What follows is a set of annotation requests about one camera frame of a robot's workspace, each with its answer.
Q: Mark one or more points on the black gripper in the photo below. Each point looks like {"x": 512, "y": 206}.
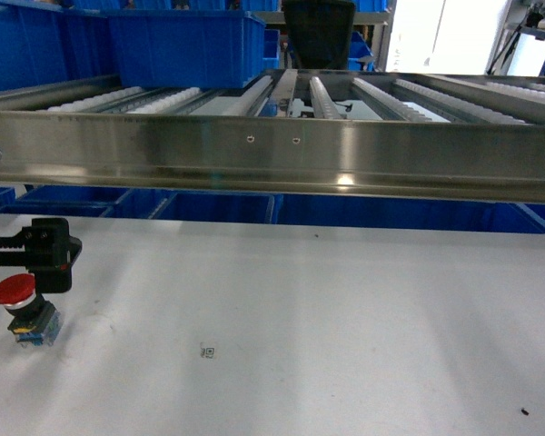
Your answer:
{"x": 51, "y": 250}

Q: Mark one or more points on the red mushroom push button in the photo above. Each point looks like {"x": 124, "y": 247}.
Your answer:
{"x": 35, "y": 321}

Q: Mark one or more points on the blue bin under shelf left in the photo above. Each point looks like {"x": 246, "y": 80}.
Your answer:
{"x": 66, "y": 200}

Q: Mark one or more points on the blue bin under shelf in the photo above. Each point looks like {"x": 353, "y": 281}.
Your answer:
{"x": 221, "y": 208}
{"x": 66, "y": 200}

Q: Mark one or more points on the blue bin under shelf centre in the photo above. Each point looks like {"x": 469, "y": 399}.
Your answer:
{"x": 221, "y": 208}

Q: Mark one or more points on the blue bin on roller shelf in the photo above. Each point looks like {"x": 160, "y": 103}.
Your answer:
{"x": 172, "y": 48}

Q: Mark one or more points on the stainless steel roller shelf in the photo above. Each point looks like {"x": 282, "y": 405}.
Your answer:
{"x": 478, "y": 137}

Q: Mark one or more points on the small QR code sticker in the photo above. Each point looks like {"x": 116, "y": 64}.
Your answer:
{"x": 208, "y": 352}

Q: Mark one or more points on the large blue bin far left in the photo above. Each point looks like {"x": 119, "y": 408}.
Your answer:
{"x": 45, "y": 44}

